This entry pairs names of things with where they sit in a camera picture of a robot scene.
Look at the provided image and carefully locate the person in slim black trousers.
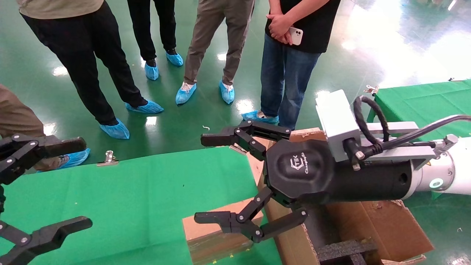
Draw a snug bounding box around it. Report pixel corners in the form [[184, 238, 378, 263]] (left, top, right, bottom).
[[127, 0, 178, 63]]

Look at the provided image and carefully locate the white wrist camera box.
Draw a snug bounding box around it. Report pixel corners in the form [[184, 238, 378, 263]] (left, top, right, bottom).
[[315, 89, 363, 162]]

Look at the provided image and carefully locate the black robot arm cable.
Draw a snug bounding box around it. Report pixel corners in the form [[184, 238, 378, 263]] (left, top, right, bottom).
[[353, 95, 471, 160]]

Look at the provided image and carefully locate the blue shoe cover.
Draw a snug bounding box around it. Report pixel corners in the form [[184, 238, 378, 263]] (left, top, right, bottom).
[[219, 80, 235, 105], [144, 61, 160, 81], [175, 82, 197, 105], [124, 99, 164, 114], [166, 51, 184, 67], [99, 118, 130, 139], [241, 110, 279, 124], [37, 148, 91, 172]]

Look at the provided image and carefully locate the silver camera mounting bracket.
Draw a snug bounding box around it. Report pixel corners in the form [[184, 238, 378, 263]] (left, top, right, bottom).
[[359, 121, 459, 172]]

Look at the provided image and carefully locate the large open cardboard carton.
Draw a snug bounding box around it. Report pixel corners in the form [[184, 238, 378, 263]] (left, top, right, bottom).
[[247, 127, 435, 265]]

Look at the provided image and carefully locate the person in brown trousers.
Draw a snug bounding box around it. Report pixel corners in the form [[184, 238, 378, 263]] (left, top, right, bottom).
[[0, 84, 69, 172]]

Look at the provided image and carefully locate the bystander left hand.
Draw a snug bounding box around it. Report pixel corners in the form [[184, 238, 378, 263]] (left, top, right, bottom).
[[266, 14, 294, 38]]

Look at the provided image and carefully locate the person in blue jeans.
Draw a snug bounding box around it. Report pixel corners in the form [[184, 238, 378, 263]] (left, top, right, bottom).
[[260, 0, 341, 130]]

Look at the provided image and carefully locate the small cardboard box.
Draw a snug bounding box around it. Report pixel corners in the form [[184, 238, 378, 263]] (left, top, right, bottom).
[[182, 199, 264, 265]]

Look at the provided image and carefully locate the green cloth on side table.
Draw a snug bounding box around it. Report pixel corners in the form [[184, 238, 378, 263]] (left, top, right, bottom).
[[367, 79, 471, 201]]

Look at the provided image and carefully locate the white smartphone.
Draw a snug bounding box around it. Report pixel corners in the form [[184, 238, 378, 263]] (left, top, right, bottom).
[[289, 27, 304, 46]]

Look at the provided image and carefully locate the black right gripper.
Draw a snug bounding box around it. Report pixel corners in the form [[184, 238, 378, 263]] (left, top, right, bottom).
[[194, 120, 413, 243]]

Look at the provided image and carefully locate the bystander left forearm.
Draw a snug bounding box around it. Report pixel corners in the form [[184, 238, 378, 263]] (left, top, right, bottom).
[[286, 0, 333, 24]]

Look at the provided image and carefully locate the person in tan shirt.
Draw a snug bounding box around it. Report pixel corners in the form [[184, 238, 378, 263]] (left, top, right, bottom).
[[17, 0, 148, 126]]

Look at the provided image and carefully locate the black foam bar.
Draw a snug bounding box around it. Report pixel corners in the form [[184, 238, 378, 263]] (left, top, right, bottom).
[[316, 239, 379, 265]]

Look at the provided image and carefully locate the large green table cloth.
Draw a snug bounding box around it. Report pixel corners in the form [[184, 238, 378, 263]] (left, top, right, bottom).
[[0, 146, 283, 265]]

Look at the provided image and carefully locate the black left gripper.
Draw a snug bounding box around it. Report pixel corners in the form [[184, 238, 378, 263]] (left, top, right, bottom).
[[0, 134, 93, 265]]

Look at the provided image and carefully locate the person in khaki trousers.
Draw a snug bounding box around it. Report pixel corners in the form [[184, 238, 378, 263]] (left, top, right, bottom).
[[183, 0, 255, 86]]

